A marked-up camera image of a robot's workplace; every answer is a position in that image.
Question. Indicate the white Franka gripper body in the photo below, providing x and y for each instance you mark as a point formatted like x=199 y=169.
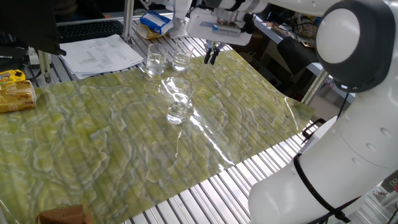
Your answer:
x=199 y=26

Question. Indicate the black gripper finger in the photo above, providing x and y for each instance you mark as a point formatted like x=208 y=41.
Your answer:
x=207 y=55
x=217 y=53

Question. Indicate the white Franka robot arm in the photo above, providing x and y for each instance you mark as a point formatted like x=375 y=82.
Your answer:
x=357 y=155

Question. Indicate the large glass beaker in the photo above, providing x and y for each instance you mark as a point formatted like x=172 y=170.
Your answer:
x=182 y=60
x=156 y=63

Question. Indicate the small glass beaker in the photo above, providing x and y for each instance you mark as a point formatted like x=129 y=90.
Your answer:
x=177 y=115

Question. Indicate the blue white tissue pack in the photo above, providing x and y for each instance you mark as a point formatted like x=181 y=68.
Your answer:
x=155 y=21

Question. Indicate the brown paper pack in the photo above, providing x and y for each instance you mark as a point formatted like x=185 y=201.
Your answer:
x=146 y=32

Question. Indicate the grey side desk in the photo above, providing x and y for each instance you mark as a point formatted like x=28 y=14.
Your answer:
x=314 y=68

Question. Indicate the white paper stack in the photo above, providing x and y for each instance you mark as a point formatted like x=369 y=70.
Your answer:
x=99 y=56

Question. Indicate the black keyboard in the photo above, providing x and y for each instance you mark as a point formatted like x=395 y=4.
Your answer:
x=90 y=30

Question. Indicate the white case black latch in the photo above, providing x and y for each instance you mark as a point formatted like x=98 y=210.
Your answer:
x=320 y=137

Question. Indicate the green marble pattern mat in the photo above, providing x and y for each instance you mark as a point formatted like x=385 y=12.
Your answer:
x=93 y=140

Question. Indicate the black monitor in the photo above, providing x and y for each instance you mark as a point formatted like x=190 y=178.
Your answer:
x=28 y=25

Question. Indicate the yellow snack package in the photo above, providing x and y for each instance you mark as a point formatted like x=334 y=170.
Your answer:
x=12 y=76

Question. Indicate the yellow bread package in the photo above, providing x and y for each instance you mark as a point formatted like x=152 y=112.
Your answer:
x=17 y=96

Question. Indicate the brown cardboard box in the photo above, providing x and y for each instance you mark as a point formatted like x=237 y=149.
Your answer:
x=62 y=216

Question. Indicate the aluminium post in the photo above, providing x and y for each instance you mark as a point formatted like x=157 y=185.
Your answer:
x=314 y=87
x=45 y=67
x=128 y=21

